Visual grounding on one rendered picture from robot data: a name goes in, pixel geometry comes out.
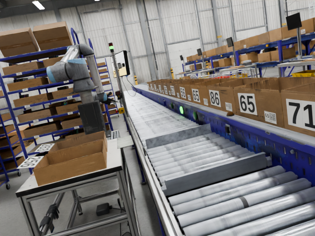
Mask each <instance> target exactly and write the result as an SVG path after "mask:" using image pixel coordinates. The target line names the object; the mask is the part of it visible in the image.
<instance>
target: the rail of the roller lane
mask: <svg viewBox="0 0 315 236"><path fill-rule="evenodd" d="M126 119H127V124H128V126H129V129H130V132H131V135H132V137H133V140H134V143H135V147H136V149H137V152H138V155H139V158H140V161H141V163H142V167H143V170H144V173H145V175H146V178H147V181H148V184H149V187H150V190H151V193H152V196H153V199H154V201H155V204H156V207H157V210H158V213H159V216H160V219H161V222H162V224H163V227H164V230H165V233H166V236H183V234H182V232H181V230H180V228H179V226H178V223H177V221H176V219H175V217H174V215H173V212H172V210H171V208H170V206H169V204H168V201H167V199H166V197H165V195H164V192H163V191H162V190H161V186H160V184H159V181H158V179H157V177H156V175H155V172H154V170H153V168H152V166H151V164H150V162H149V160H148V157H147V155H146V156H145V157H144V153H143V148H142V144H141V142H140V140H139V137H138V135H137V133H136V131H135V128H134V126H133V124H132V122H131V120H130V117H126ZM145 158H146V161H145ZM146 163H147V164H146Z"/></svg>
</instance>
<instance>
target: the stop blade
mask: <svg viewBox="0 0 315 236"><path fill-rule="evenodd" d="M209 133H211V127H210V123H209V124H205V125H201V126H197V127H193V128H189V129H185V130H181V131H177V132H173V133H169V134H165V135H161V136H157V137H153V138H149V139H145V142H146V146H147V149H150V148H155V147H159V146H162V145H166V144H170V143H174V142H178V141H181V140H186V139H190V138H193V137H197V136H201V135H205V134H209Z"/></svg>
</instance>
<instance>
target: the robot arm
mask: <svg viewBox="0 0 315 236"><path fill-rule="evenodd" d="M79 55H84V57H85V58H86V60H87V63H88V66H89V69H90V73H91V76H92V79H93V82H92V80H91V79H90V74H89V71H88V67H87V63H86V61H85V59H84V58H80V59H77V57H78V56H79ZM46 72H47V75H48V78H49V80H50V81H51V82H52V83H58V82H62V81H68V80H73V83H74V84H73V91H74V92H76V91H82V90H86V89H91V88H94V87H95V86H99V87H98V88H96V93H95V92H92V95H93V99H94V101H96V100H99V102H101V103H105V104H107V105H110V104H111V102H112V103H113V105H115V104H116V103H117V102H118V101H116V100H113V99H111V98H108V96H109V95H111V94H112V92H109V93H108V94H106V93H105V92H104V90H103V86H102V83H101V80H100V76H99V73H98V69H97V65H96V62H95V59H94V51H93V50H92V49H91V48H90V47H89V46H88V45H86V44H76V45H71V46H69V47H68V48H67V53H66V54H65V55H64V57H63V58H62V59H61V61H58V62H56V63H55V64H54V65H53V66H48V67H47V69H46ZM118 103H119V102H118Z"/></svg>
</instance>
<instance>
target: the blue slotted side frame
mask: <svg viewBox="0 0 315 236"><path fill-rule="evenodd" d="M132 89H133V91H135V92H137V93H139V94H141V93H140V91H141V92H142V95H143V96H145V97H146V98H148V99H150V100H152V101H154V102H156V103H158V104H160V105H162V106H164V101H163V99H164V100H165V102H166V107H167V108H168V109H170V110H172V111H174V112H176V113H178V114H179V115H181V116H183V117H185V118H188V119H189V120H191V121H193V122H196V123H197V124H199V125H205V124H209V123H210V127H211V130H212V132H215V133H216V134H219V135H220V136H222V137H224V138H225V139H229V140H230V141H232V142H235V144H238V145H241V147H244V148H247V149H248V151H250V152H254V153H255V154H258V153H261V152H262V150H263V152H265V153H266V154H265V157H268V156H270V157H271V156H272V165H271V166H267V167H266V168H263V169H264V170H265V169H268V168H272V167H275V166H278V165H279V166H282V167H283V168H284V169H286V172H289V171H292V172H293V173H294V174H295V175H298V178H297V179H300V178H305V179H307V180H308V181H309V182H311V183H312V184H311V186H312V187H314V186H315V147H313V146H310V145H307V144H304V143H301V142H298V141H295V140H292V139H289V138H286V137H283V136H280V135H277V134H274V133H271V132H268V131H265V130H262V129H259V128H256V127H253V126H250V125H246V124H244V123H241V122H238V121H235V120H232V119H229V118H225V117H222V116H220V115H217V114H214V113H211V112H208V111H204V110H201V109H198V108H196V107H193V106H190V105H187V104H184V103H180V102H177V101H174V100H171V99H168V98H165V97H162V96H159V95H156V94H153V93H150V92H147V91H144V90H141V89H138V88H136V89H137V90H136V89H135V88H134V87H132ZM171 102H173V104H174V105H173V106H174V109H172V108H171ZM180 106H183V109H184V114H182V113H181V111H180ZM194 110H195V111H197V114H198V119H199V121H197V120H195V119H194V117H193V112H194ZM203 115H204V118H203ZM225 124H227V125H230V130H231V135H230V134H229V135H228V134H227V133H225V126H226V125H225ZM243 133H244V135H243ZM249 135H250V136H249ZM257 139H258V141H257ZM265 140H266V145H265ZM241 141H242V142H241ZM274 144H275V149H274ZM254 146H255V147H254ZM284 147H285V152H284ZM291 150H294V154H291V153H290V151H291ZM296 152H297V157H298V158H296ZM270 154H271V155H270ZM309 157H310V158H311V164H310V163H309ZM280 158H281V162H282V164H281V162H280ZM291 163H292V168H291ZM303 168H304V169H305V175H304V172H303ZM311 175H312V176H311Z"/></svg>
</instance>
